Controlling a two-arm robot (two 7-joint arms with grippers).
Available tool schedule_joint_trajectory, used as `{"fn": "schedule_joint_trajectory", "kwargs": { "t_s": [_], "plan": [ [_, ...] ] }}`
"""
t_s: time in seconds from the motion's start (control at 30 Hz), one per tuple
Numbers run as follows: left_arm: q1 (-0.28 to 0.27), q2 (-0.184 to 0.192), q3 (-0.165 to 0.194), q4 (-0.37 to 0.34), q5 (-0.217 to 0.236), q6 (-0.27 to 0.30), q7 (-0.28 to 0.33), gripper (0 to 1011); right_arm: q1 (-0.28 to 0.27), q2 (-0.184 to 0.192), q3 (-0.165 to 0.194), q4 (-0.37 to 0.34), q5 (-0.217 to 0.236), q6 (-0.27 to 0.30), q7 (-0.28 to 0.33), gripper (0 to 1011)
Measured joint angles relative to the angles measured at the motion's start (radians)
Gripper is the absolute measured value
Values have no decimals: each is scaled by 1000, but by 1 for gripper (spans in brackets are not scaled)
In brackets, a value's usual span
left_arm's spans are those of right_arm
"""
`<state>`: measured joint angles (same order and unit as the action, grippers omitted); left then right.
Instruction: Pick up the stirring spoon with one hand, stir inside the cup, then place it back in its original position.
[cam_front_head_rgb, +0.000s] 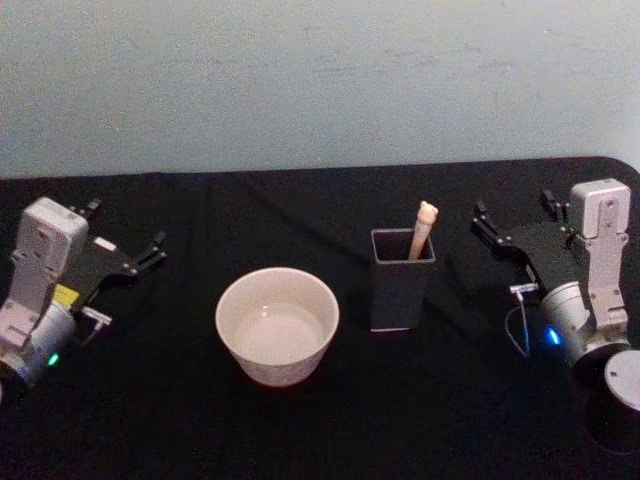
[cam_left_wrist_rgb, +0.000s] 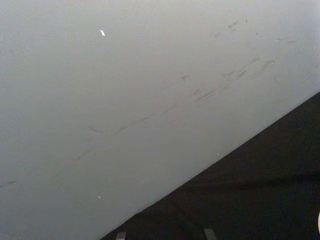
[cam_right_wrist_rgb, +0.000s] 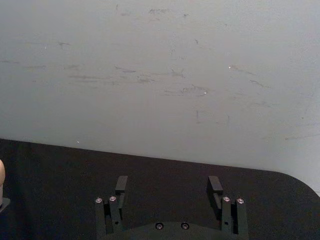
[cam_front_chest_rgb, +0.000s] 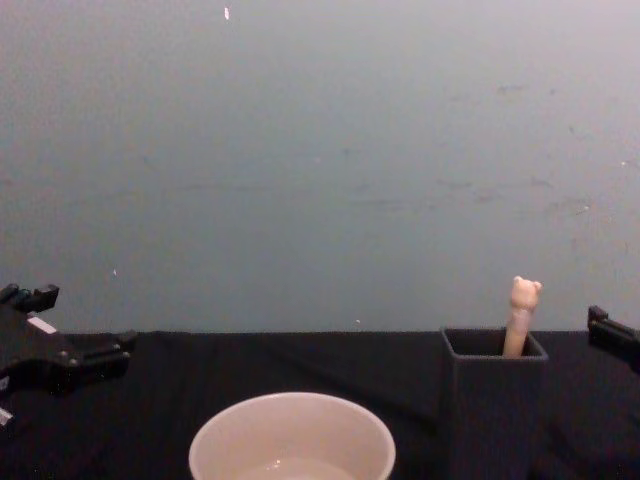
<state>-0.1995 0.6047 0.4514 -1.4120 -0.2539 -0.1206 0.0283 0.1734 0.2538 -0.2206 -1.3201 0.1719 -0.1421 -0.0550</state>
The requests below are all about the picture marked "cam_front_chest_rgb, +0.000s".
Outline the white round bowl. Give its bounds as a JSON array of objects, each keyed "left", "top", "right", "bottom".
[{"left": 188, "top": 391, "right": 398, "bottom": 480}]

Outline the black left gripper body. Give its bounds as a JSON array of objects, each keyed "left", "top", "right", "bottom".
[{"left": 0, "top": 303, "right": 85, "bottom": 397}]

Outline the dark grey square holder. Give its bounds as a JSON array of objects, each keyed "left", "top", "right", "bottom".
[{"left": 438, "top": 326, "right": 550, "bottom": 480}]

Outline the cream bear-topped utensil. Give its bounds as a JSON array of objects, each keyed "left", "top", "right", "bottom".
[{"left": 501, "top": 275, "right": 544, "bottom": 359}]

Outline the black table cloth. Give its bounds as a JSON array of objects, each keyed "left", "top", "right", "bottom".
[{"left": 0, "top": 328, "right": 640, "bottom": 480}]

